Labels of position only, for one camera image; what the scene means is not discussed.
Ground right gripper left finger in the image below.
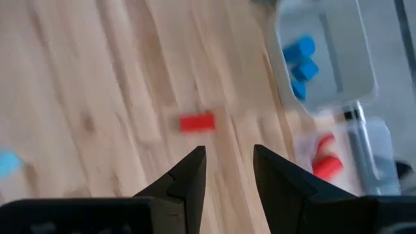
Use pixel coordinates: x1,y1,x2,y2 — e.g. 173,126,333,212
135,146,207,234

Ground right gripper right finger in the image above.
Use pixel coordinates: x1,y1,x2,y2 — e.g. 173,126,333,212
253,144,368,234

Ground red rectangular block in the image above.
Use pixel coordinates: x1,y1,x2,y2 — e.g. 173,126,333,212
311,155,345,181
179,112,216,133

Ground blue cube block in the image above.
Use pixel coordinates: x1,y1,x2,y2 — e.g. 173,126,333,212
290,59,320,82

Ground blue cylinder block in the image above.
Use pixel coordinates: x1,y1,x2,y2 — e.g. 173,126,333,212
281,34,317,63

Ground light teal long block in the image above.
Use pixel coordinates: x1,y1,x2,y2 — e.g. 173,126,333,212
0,149,23,179

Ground clear plastic bin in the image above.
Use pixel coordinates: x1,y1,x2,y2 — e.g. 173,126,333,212
292,115,402,198

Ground pale plastic bin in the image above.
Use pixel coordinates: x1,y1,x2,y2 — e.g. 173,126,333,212
265,0,380,114

